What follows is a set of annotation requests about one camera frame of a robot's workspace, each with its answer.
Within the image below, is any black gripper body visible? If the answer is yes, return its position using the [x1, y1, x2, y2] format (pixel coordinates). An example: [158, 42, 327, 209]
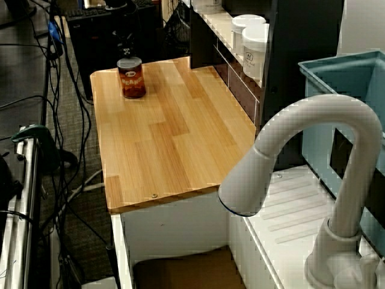
[113, 30, 136, 49]

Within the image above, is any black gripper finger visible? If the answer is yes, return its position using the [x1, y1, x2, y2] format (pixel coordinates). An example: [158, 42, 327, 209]
[120, 45, 135, 60]

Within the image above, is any orange beans can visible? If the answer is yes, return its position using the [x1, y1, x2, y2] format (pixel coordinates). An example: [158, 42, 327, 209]
[116, 57, 147, 99]

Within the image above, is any black keyboard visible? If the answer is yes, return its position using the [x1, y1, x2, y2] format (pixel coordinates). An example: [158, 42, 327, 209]
[66, 2, 157, 19]

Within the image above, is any black cabinet end panel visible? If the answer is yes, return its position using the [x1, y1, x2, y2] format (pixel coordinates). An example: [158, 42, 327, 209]
[189, 0, 217, 69]

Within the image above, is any cream shelf board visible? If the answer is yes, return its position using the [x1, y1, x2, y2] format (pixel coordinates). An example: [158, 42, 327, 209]
[192, 5, 265, 88]

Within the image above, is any dark tile backsplash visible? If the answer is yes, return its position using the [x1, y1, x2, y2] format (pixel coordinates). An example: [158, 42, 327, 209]
[213, 45, 261, 124]

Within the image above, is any green clamp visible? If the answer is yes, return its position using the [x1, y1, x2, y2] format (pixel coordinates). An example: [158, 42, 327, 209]
[11, 123, 61, 172]

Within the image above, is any plain white jar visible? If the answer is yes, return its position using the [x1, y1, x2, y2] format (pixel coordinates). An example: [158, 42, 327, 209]
[230, 14, 267, 52]

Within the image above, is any white jar with printed label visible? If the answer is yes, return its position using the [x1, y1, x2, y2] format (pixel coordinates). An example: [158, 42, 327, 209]
[241, 23, 270, 81]

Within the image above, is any dark grey upright panel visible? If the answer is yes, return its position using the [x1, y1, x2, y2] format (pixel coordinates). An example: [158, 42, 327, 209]
[261, 0, 345, 169]

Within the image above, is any teal plastic bin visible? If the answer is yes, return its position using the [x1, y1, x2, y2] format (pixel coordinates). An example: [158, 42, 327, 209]
[297, 50, 385, 258]

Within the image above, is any white toy sink unit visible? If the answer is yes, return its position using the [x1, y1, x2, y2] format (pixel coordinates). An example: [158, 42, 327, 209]
[110, 164, 385, 289]

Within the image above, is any white toy faucet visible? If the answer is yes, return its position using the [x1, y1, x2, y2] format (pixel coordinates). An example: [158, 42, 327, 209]
[218, 93, 383, 289]

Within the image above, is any brown cardboard sheet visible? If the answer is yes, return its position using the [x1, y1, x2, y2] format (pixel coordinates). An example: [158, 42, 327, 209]
[134, 245, 246, 289]

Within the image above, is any blue cable connector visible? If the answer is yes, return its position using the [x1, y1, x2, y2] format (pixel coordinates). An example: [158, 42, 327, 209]
[48, 20, 63, 45]

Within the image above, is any black floor cable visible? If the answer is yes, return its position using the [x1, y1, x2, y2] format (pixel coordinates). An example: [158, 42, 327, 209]
[60, 17, 93, 193]

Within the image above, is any white floor cable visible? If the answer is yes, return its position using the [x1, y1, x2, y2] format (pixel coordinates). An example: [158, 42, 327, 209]
[57, 167, 106, 217]

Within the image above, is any aluminium frame rail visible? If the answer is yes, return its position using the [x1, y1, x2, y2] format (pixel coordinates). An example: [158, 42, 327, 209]
[0, 138, 42, 289]

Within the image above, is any black mount block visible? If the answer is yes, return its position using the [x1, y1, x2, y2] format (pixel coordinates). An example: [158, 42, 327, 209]
[0, 152, 23, 208]

